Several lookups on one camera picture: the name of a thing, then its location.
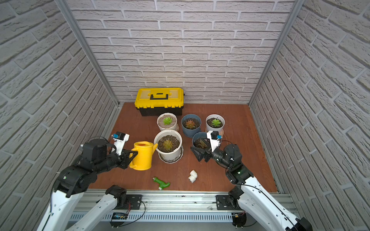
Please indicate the yellow plastic watering can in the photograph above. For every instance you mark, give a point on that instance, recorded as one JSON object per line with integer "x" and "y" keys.
{"x": 143, "y": 160}

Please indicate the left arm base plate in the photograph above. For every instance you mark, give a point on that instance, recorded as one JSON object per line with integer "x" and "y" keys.
{"x": 132, "y": 201}

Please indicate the blue pot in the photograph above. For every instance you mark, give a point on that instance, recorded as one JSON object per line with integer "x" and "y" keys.
{"x": 191, "y": 125}
{"x": 200, "y": 140}

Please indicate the aluminium frame corner post left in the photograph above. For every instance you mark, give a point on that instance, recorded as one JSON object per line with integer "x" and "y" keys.
{"x": 68, "y": 15}

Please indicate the aluminium frame corner post right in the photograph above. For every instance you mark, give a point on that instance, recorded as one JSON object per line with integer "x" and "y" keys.
{"x": 280, "y": 41}

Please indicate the blue pot front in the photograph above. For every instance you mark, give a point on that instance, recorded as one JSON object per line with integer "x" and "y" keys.
{"x": 200, "y": 140}

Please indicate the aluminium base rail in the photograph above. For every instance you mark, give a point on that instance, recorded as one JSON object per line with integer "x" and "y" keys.
{"x": 171, "y": 206}

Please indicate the small white faceted pot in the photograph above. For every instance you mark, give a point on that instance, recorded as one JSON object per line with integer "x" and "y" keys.
{"x": 167, "y": 121}

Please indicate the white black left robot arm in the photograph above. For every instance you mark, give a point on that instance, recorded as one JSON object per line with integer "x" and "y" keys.
{"x": 98, "y": 156}

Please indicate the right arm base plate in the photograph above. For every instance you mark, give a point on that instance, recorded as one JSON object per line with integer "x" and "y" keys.
{"x": 226, "y": 202}

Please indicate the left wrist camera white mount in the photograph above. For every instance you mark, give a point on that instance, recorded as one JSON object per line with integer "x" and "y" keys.
{"x": 119, "y": 141}

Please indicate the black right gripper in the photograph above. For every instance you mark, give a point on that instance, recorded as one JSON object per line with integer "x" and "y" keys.
{"x": 208, "y": 152}

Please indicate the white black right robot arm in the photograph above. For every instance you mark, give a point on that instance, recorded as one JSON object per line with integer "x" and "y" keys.
{"x": 249, "y": 194}

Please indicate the yellow black plastic toolbox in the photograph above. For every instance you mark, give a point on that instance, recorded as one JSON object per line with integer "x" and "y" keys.
{"x": 156, "y": 101}

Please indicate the blue pot back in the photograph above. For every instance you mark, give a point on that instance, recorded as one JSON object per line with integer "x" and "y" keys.
{"x": 191, "y": 125}

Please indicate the aluminium frame corner post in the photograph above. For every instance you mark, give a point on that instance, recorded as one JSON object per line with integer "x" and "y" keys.
{"x": 68, "y": 15}
{"x": 280, "y": 41}

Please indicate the green spray nozzle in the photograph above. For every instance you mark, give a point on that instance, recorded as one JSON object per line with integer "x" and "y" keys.
{"x": 162, "y": 185}

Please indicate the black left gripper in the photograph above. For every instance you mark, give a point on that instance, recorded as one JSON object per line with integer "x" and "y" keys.
{"x": 125, "y": 159}

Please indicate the large white round pot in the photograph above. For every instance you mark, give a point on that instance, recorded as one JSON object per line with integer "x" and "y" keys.
{"x": 170, "y": 147}

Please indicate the white PVC elbow fitting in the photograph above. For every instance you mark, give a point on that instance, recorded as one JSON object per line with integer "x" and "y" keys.
{"x": 193, "y": 176}

